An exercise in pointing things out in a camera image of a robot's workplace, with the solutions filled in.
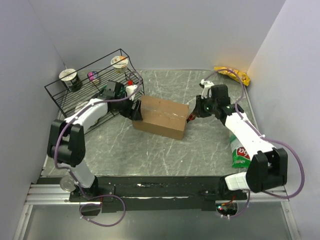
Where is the red black utility knife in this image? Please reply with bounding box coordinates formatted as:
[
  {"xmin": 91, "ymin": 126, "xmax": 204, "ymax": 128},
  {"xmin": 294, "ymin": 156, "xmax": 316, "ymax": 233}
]
[{"xmin": 186, "ymin": 113, "xmax": 197, "ymax": 123}]

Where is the dark labelled yogurt cup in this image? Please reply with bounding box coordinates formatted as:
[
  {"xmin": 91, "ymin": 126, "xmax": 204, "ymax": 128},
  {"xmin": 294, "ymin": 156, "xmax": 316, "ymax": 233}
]
[{"xmin": 58, "ymin": 68, "xmax": 82, "ymax": 92}]

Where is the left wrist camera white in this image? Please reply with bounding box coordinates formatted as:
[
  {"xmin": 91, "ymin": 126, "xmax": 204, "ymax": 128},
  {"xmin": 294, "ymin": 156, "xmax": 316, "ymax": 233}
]
[{"xmin": 125, "ymin": 79, "xmax": 138, "ymax": 101}]

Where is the yellow lays chips bag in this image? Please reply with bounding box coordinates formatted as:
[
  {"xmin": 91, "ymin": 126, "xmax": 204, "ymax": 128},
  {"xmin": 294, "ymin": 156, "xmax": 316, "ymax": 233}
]
[{"xmin": 213, "ymin": 66, "xmax": 251, "ymax": 87}]

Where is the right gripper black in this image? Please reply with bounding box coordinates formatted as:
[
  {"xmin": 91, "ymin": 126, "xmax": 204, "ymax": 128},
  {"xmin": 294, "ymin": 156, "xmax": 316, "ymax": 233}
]
[{"xmin": 192, "ymin": 93, "xmax": 218, "ymax": 118}]

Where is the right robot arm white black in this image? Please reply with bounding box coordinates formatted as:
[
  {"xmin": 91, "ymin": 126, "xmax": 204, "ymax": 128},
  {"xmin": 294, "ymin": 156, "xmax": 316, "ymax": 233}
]
[{"xmin": 188, "ymin": 79, "xmax": 288, "ymax": 200}]

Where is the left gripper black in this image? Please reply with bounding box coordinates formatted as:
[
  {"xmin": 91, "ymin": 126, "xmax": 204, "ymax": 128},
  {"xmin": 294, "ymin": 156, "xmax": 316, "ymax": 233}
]
[{"xmin": 115, "ymin": 93, "xmax": 143, "ymax": 121}]

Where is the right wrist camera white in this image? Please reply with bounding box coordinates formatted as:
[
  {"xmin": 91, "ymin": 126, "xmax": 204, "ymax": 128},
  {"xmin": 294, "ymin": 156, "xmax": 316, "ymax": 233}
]
[{"xmin": 199, "ymin": 79, "xmax": 215, "ymax": 99}]

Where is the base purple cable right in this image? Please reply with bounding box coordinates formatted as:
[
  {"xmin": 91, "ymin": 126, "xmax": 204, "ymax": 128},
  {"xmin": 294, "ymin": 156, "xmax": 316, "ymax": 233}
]
[{"xmin": 220, "ymin": 191, "xmax": 251, "ymax": 221}]

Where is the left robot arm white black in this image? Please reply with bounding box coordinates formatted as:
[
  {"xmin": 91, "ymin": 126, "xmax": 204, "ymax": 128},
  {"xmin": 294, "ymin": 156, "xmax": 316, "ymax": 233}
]
[{"xmin": 47, "ymin": 80, "xmax": 142, "ymax": 201}]

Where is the yogurt cup peach label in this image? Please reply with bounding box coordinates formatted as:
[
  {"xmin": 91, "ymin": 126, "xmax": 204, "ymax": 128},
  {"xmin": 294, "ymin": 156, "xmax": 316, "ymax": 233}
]
[{"xmin": 110, "ymin": 55, "xmax": 129, "ymax": 74}]

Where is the black wire rack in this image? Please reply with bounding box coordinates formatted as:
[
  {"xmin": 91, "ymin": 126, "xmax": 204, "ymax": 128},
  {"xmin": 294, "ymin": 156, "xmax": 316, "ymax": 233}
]
[{"xmin": 44, "ymin": 49, "xmax": 145, "ymax": 133}]

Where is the small purple yogurt cup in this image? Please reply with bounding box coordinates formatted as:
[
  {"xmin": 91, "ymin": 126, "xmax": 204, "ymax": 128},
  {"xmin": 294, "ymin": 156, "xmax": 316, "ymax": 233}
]
[{"xmin": 87, "ymin": 71, "xmax": 100, "ymax": 84}]

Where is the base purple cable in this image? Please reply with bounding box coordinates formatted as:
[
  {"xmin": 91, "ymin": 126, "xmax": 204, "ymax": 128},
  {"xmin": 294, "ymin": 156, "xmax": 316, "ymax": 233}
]
[
  {"xmin": 79, "ymin": 194, "xmax": 126, "ymax": 228},
  {"xmin": 220, "ymin": 191, "xmax": 251, "ymax": 221}
]

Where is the brown cardboard express box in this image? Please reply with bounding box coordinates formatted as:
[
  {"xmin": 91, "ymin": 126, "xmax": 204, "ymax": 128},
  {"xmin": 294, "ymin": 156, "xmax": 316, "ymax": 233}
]
[{"xmin": 132, "ymin": 95, "xmax": 189, "ymax": 140}]

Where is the orange labelled tin can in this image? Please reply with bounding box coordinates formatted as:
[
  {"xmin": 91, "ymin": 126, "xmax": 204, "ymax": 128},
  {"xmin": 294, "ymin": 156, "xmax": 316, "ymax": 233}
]
[{"xmin": 59, "ymin": 175, "xmax": 76, "ymax": 193}]

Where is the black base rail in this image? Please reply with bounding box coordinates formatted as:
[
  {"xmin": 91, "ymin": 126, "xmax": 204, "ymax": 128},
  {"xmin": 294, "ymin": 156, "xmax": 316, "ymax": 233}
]
[{"xmin": 85, "ymin": 176, "xmax": 247, "ymax": 213}]

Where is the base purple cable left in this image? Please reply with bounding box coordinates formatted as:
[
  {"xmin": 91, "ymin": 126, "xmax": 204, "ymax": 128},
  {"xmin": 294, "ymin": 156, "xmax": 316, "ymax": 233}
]
[{"xmin": 79, "ymin": 194, "xmax": 126, "ymax": 228}]

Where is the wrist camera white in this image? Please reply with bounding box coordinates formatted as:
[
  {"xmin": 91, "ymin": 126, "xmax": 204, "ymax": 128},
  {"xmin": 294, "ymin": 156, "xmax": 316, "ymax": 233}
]
[
  {"xmin": 125, "ymin": 79, "xmax": 138, "ymax": 101},
  {"xmin": 199, "ymin": 79, "xmax": 215, "ymax": 99}
]

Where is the green cassava chips bag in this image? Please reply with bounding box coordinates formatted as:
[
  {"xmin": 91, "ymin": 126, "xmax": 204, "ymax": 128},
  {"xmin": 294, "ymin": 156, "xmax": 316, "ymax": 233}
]
[{"xmin": 229, "ymin": 134, "xmax": 251, "ymax": 168}]

